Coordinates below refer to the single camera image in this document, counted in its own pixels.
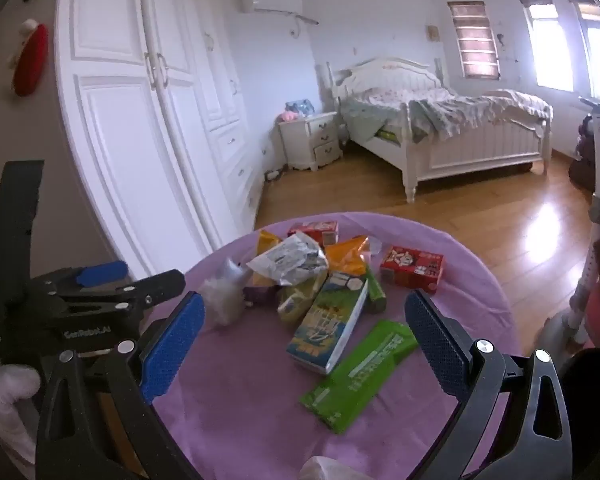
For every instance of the green packet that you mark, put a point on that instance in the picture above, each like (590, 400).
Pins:
(360, 380)

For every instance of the white nightstand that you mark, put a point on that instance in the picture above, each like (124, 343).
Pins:
(310, 140)

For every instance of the white plastic bag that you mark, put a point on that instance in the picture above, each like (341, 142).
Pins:
(330, 470)

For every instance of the dark red bag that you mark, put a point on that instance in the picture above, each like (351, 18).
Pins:
(582, 170)

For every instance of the window with blind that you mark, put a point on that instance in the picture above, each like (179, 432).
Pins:
(547, 45)
(475, 40)
(597, 45)

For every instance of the purple tablecloth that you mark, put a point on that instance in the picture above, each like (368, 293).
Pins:
(240, 410)

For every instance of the red plush wall hanging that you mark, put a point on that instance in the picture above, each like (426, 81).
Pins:
(30, 60)

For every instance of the silver crumpled wrapper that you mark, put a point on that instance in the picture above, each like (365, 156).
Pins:
(290, 260)

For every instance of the yellow packet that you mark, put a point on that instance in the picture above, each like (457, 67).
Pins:
(295, 305)

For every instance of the red box with cartoon face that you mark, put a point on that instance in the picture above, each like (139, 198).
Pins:
(410, 267)

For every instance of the white bed frame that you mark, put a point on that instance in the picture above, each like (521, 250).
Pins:
(480, 152)

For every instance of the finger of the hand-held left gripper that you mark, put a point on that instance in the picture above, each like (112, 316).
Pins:
(102, 273)
(145, 290)

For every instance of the small red box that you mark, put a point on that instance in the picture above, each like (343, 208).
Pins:
(315, 232)

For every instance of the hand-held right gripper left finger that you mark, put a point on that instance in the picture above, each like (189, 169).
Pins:
(172, 347)

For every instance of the white air conditioner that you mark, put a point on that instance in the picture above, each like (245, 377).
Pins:
(270, 1)

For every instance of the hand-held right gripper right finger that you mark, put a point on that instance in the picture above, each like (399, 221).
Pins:
(437, 345)

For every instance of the clear plastic wrapper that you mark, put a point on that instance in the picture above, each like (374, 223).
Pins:
(235, 271)

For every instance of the person's left forearm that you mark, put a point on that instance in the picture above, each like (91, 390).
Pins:
(5, 392)

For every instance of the floral blanket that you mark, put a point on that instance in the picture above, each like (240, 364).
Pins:
(455, 107)

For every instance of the pink plush item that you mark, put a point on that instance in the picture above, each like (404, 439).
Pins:
(288, 116)

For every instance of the small purple box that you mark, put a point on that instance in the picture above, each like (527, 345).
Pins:
(257, 294)

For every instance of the dark green tube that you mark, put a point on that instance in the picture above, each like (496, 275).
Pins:
(376, 292)

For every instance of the orange snack bag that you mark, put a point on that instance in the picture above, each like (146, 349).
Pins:
(347, 257)
(266, 242)

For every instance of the white wardrobe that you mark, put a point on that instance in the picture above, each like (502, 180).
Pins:
(130, 110)

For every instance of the grey bag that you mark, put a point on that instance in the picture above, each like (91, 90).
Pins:
(300, 106)

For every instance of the blue green carton box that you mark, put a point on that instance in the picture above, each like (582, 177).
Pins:
(325, 330)

